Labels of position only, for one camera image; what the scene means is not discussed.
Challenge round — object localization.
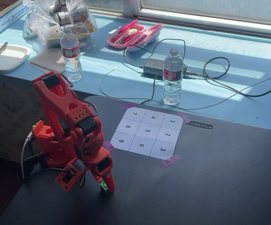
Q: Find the pink tape piece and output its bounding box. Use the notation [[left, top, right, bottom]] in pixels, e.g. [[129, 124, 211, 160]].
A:
[[160, 154, 182, 167], [177, 112, 192, 123], [102, 140, 115, 151], [120, 102, 136, 111]]

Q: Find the black table clamp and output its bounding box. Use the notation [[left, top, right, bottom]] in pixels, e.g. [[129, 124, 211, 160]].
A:
[[23, 152, 50, 182]]

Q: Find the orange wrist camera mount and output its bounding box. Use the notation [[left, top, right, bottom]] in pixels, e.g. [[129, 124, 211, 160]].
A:
[[54, 160, 83, 193]]

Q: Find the clear plastic bag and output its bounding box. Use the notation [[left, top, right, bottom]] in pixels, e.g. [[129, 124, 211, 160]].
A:
[[23, 0, 98, 47]]

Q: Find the clear water bottle red label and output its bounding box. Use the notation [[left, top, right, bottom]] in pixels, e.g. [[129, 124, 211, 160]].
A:
[[60, 26, 83, 82], [162, 48, 185, 105]]

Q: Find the small black toothed strip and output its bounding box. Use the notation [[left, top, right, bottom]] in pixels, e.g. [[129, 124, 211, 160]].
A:
[[186, 120, 213, 129]]

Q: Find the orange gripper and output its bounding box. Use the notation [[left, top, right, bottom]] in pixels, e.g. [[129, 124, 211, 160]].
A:
[[86, 149, 115, 193]]

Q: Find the black power cord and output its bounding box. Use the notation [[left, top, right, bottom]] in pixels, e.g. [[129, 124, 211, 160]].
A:
[[184, 57, 271, 111]]

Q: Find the white numbered grid paper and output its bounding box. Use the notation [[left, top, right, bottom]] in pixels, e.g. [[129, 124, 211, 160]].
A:
[[109, 106, 184, 159]]

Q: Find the black camera cable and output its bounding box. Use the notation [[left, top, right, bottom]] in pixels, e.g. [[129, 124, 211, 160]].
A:
[[24, 137, 90, 188]]

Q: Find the white window frame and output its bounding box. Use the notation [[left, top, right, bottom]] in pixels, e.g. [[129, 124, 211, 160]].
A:
[[88, 0, 271, 42]]

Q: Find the white robot base cable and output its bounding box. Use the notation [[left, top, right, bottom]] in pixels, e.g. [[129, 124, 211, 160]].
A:
[[20, 131, 35, 181]]

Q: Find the silver metal can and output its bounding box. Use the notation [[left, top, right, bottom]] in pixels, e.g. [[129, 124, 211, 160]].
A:
[[54, 8, 89, 26], [48, 0, 68, 14]]

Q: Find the black power adapter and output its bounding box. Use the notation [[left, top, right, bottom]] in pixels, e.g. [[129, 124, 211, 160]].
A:
[[143, 58, 188, 77]]

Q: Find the black desk mat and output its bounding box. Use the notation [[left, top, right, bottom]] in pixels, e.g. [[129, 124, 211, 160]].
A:
[[0, 95, 271, 225]]

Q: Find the green cube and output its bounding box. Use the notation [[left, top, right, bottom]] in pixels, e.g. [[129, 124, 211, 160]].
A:
[[99, 181, 111, 195]]

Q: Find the white square plate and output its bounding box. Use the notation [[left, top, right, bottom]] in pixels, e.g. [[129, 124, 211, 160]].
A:
[[0, 43, 32, 72]]

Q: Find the pink pencil case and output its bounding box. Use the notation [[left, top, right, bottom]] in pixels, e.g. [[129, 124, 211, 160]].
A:
[[106, 22, 164, 53]]

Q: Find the long pink pen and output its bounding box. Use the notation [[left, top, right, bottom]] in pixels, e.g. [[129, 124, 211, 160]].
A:
[[118, 18, 138, 33]]

